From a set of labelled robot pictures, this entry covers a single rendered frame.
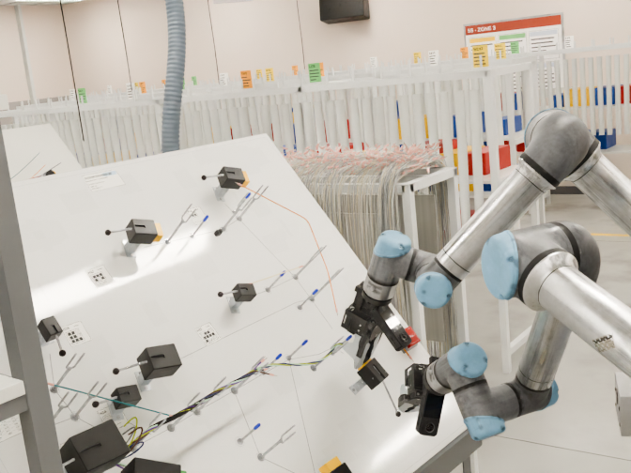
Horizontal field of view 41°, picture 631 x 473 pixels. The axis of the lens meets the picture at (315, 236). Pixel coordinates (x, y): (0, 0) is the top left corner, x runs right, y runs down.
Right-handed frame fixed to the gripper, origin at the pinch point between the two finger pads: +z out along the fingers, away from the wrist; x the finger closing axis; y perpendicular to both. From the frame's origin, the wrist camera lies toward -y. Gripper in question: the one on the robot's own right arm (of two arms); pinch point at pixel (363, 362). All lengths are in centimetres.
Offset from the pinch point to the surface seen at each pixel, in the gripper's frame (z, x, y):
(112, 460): -13, 74, 11
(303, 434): 7.8, 23.1, -0.2
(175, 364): -13, 48, 20
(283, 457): 8.1, 32.1, -1.0
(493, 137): 35, -264, 67
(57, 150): 129, -179, 303
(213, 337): -4.5, 25.9, 26.9
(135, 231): -24, 32, 49
